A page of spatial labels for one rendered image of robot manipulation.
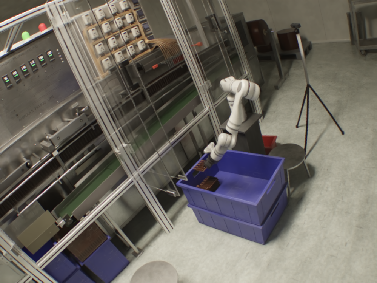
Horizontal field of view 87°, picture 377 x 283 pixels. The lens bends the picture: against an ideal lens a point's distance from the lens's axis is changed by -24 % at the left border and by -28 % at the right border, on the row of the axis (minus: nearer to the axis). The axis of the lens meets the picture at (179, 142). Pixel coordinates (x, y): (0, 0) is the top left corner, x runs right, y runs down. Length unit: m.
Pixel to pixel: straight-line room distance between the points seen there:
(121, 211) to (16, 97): 1.21
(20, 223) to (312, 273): 1.76
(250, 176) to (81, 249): 1.26
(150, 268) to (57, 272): 0.62
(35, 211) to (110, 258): 0.63
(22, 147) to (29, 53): 0.68
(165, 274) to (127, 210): 0.81
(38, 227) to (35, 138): 0.64
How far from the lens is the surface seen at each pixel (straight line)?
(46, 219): 1.55
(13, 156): 1.84
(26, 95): 1.91
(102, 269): 1.88
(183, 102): 2.08
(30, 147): 1.85
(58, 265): 1.70
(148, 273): 1.52
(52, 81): 1.96
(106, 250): 1.81
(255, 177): 1.81
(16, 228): 1.66
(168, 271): 1.47
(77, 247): 1.69
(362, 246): 1.68
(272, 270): 1.59
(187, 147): 2.39
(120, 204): 2.04
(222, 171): 1.97
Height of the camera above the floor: 1.41
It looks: 28 degrees down
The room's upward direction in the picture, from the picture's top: 24 degrees counter-clockwise
